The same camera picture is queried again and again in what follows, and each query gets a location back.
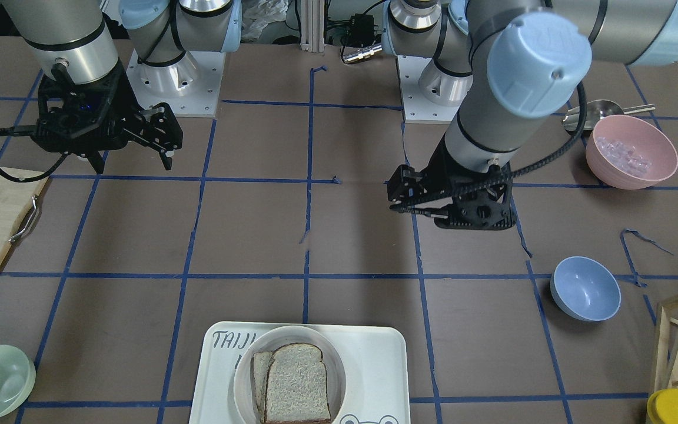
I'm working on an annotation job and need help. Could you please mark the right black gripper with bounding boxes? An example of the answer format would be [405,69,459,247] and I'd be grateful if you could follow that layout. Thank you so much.
[30,62,183,175]

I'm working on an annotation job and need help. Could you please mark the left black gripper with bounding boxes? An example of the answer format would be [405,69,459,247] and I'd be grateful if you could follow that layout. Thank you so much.
[387,140,517,230]

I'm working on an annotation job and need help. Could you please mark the brown crust bread slice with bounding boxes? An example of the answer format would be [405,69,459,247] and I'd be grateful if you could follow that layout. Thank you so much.
[263,343,331,423]

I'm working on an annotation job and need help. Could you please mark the white round plate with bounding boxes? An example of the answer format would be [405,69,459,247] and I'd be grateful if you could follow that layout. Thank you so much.
[233,325,347,423]

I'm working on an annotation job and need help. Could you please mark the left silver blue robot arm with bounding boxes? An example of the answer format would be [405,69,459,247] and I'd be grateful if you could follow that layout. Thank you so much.
[382,1,678,230]

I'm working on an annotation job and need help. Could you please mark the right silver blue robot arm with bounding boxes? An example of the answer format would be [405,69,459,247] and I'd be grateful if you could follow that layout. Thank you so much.
[0,1,242,174]

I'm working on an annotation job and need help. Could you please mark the lower bread slice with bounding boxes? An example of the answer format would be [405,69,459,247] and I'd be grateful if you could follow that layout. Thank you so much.
[252,351,274,422]

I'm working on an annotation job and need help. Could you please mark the cream bear serving tray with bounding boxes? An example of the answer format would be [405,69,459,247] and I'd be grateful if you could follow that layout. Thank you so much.
[189,320,411,423]

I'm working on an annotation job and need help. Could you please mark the blue bowl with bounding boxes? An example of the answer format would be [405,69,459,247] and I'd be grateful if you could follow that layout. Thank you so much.
[550,257,622,322]

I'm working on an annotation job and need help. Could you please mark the metal scoop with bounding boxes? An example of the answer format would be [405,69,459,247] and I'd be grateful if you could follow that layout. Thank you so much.
[562,100,656,132]

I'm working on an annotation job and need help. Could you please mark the pink bowl with ice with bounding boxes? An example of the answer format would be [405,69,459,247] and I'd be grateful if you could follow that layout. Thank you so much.
[586,115,678,190]

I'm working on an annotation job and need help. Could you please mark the yellow mug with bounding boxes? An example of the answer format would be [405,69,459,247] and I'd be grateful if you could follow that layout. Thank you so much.
[645,388,678,423]

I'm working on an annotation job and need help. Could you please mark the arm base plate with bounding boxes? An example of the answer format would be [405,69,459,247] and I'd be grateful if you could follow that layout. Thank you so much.
[397,56,471,124]
[126,51,228,118]

